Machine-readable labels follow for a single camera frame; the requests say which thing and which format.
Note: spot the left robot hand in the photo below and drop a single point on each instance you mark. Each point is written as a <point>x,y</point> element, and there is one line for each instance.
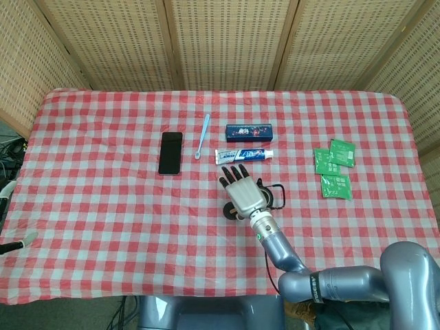
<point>20,241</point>

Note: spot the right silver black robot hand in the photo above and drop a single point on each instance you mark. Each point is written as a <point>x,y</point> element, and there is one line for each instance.
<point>245,197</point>

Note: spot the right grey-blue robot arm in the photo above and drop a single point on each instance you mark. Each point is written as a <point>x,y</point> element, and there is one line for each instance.
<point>285,256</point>

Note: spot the white blue toothpaste tube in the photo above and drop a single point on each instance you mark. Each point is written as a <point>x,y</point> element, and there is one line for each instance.
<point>240,156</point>

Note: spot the dark blue toothpaste box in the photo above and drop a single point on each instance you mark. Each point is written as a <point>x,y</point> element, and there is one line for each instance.
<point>249,133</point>

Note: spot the light blue toothbrush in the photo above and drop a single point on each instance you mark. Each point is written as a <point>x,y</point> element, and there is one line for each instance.
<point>203,135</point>

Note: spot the green tea packet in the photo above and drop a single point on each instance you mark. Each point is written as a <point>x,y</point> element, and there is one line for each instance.
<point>342,153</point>
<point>323,163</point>
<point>335,187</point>

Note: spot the black smartphone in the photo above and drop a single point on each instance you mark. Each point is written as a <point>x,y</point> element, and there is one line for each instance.
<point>170,153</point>

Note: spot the red white checkered tablecloth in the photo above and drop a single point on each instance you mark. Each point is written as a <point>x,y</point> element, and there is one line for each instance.
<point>137,223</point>

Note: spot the grey-blue robot torso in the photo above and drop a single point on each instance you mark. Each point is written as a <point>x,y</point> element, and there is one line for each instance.
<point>206,314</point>

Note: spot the woven rattan folding screen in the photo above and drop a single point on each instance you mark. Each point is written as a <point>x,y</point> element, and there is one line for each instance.
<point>223,41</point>

